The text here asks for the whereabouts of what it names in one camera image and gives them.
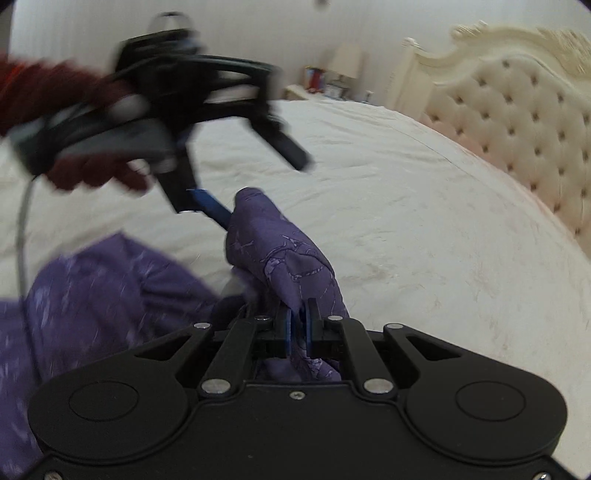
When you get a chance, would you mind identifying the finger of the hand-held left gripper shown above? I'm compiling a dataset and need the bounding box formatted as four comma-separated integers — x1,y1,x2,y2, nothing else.
194,54,315,173
157,129,235,230

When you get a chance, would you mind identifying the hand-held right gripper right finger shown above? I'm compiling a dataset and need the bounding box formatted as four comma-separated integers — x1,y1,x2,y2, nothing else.
304,298,463,397

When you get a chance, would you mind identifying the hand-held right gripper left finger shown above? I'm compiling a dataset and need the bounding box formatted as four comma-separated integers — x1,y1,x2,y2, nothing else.
134,300,294,398

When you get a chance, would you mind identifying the purple patterned hooded jacket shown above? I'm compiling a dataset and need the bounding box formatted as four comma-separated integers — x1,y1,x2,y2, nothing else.
0,187,352,480

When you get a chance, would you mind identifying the person's left forearm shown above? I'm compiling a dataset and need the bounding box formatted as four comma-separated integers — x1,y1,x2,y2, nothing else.
0,53,125,137

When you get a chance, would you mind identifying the person's left hand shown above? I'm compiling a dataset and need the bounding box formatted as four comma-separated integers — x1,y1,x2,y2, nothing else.
45,154,156,195

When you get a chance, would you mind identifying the cream nightstand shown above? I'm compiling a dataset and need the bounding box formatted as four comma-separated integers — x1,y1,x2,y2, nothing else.
284,84,326,101

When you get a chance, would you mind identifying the cream shade table lamp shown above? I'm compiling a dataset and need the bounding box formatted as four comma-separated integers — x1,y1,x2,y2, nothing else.
329,42,363,89

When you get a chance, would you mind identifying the cream bedspread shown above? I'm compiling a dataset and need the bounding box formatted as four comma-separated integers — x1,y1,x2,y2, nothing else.
0,98,591,430

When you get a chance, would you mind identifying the cream tufted headboard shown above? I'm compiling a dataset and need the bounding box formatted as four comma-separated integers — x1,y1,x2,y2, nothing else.
387,21,591,259

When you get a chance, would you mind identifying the grey cable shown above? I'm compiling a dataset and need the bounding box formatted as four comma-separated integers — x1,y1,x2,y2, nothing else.
15,174,43,298

